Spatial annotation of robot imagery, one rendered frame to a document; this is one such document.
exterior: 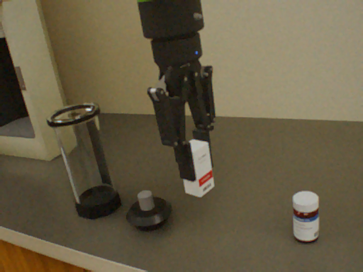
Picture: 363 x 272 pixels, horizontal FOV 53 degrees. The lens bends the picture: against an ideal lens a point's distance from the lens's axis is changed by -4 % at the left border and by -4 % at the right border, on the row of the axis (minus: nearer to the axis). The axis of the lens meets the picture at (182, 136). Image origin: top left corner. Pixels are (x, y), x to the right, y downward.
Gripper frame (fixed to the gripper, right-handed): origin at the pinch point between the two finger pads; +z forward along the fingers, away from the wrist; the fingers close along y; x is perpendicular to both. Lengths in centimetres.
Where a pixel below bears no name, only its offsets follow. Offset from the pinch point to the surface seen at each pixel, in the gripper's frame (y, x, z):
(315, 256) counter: -2.1, 20.6, 15.1
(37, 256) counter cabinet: 19.1, -36.4, 24.8
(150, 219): 6.0, -8.0, 12.2
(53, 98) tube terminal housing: -11, -64, -1
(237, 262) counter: 4.9, 10.3, 15.1
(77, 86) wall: -40, -96, 7
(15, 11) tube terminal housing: -7, -63, -28
